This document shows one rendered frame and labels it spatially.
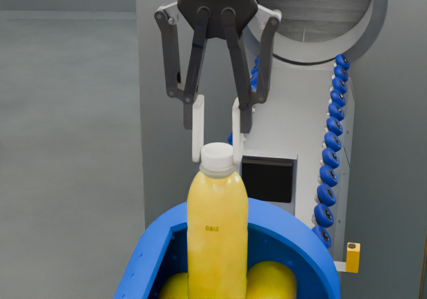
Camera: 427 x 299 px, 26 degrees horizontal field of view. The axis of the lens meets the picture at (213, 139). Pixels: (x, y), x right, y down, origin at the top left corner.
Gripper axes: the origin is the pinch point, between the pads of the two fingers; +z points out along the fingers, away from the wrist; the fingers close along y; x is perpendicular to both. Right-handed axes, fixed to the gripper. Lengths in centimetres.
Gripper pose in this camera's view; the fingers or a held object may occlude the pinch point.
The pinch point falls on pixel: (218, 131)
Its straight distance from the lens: 102.3
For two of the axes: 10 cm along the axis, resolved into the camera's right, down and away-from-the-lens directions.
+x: -1.7, 4.3, -8.9
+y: -9.9, -0.7, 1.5
